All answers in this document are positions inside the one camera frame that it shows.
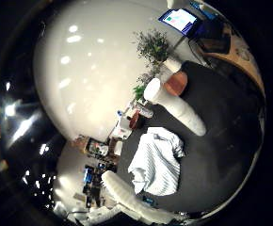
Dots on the white disinfectant spray bottle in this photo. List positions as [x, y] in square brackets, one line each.
[177, 108]

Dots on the white striped cloth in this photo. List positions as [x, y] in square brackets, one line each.
[157, 163]

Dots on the blue-capped bottle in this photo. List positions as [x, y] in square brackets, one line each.
[120, 113]

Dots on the teal table edge label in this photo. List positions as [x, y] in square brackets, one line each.
[149, 200]

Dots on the blue background screen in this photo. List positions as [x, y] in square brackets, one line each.
[87, 175]

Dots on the white square box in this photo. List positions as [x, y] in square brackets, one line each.
[118, 147]

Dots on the cluttered shelf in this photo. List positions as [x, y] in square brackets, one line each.
[97, 147]

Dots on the white printed box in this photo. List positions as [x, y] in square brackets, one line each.
[121, 129]

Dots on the brown cardboard box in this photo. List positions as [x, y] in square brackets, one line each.
[79, 142]

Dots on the brown wooden bowl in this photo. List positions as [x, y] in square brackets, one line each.
[134, 121]

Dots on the bushy plant in white pot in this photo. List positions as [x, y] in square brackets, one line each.
[140, 91]

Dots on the tall plant in white pot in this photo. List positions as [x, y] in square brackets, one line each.
[157, 50]

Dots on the light wooden desk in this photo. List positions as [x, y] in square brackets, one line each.
[243, 56]

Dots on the computer monitor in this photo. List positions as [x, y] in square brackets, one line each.
[179, 19]

